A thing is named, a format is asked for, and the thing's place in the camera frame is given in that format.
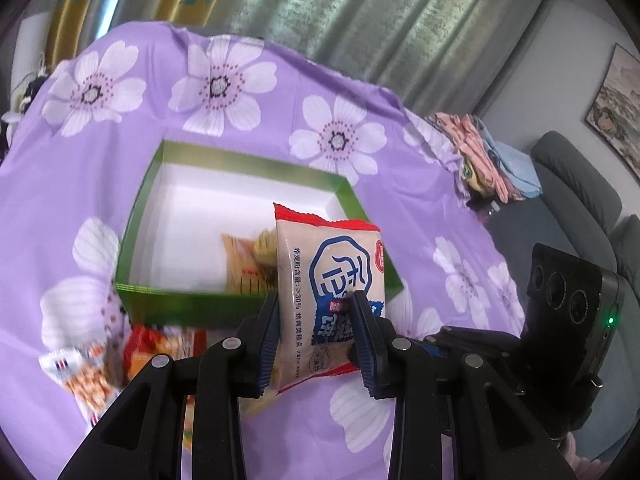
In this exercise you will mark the person's right forearm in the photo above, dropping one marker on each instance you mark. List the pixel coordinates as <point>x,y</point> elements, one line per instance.
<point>600,462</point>

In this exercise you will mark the beige blue print snack packet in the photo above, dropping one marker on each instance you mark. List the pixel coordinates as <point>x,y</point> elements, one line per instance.
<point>325,270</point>

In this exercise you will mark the purple floral cloth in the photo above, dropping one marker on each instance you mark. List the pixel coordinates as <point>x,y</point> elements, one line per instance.
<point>250,125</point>

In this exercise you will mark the green cardboard box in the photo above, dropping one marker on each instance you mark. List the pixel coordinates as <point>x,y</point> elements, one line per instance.
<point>165,310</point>

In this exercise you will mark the small white nut packet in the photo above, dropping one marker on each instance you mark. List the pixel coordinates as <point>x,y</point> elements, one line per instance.
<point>85,385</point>

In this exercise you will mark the light blue folded cloth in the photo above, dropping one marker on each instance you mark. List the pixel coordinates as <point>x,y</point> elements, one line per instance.
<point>520,170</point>

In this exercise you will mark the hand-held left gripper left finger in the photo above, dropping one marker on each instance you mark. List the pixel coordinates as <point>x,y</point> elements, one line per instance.
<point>267,360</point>

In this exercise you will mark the framed wall picture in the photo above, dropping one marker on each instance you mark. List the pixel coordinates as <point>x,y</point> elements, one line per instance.
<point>617,110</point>

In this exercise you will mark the grey sofa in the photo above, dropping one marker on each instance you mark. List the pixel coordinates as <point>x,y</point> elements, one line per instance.
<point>575,185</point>

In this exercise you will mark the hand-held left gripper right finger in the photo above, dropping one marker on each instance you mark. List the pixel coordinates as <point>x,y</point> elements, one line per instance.
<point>365,355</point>

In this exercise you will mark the large orange beige snack packet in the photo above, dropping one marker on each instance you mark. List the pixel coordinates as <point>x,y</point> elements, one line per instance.
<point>240,265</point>

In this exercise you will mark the pink patterned folded cloth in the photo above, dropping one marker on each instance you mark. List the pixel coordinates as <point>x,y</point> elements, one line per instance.
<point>465,150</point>

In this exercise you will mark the red snack packet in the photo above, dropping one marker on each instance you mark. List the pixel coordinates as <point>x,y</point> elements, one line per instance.
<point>150,355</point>

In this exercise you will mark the grey green curtain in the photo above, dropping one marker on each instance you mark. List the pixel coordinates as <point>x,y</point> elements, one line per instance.
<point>390,25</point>

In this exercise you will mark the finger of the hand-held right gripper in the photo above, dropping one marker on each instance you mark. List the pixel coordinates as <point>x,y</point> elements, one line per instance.
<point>495,350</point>

